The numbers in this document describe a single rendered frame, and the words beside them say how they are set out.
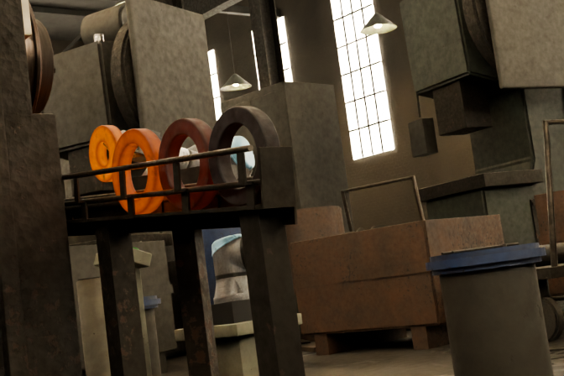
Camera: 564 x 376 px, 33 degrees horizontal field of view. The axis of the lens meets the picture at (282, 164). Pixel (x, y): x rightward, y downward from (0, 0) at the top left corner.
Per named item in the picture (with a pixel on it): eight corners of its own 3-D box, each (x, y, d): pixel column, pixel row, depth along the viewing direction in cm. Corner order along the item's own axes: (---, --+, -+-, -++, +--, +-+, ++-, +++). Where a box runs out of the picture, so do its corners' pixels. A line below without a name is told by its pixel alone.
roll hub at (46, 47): (43, 104, 255) (32, 4, 259) (2, 125, 277) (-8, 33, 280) (61, 104, 259) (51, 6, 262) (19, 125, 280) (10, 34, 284)
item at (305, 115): (299, 326, 831) (269, 105, 855) (367, 321, 775) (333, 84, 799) (246, 336, 787) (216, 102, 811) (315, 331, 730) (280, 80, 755)
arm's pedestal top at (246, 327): (240, 329, 353) (239, 319, 354) (303, 324, 332) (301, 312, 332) (174, 341, 330) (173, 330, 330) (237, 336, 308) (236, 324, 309)
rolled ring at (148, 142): (174, 141, 195) (160, 142, 193) (162, 226, 199) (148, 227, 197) (129, 118, 208) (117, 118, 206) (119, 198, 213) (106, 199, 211)
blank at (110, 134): (114, 122, 251) (125, 122, 253) (86, 127, 263) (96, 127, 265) (118, 180, 251) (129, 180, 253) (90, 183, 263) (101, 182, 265)
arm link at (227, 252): (221, 277, 341) (216, 240, 343) (256, 271, 338) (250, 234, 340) (210, 276, 329) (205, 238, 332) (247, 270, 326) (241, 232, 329)
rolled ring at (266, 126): (219, 111, 183) (205, 110, 181) (279, 101, 169) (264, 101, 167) (223, 206, 183) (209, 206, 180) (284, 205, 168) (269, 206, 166)
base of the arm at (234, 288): (232, 304, 342) (227, 276, 344) (264, 297, 334) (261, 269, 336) (205, 306, 330) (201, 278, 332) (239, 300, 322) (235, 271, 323)
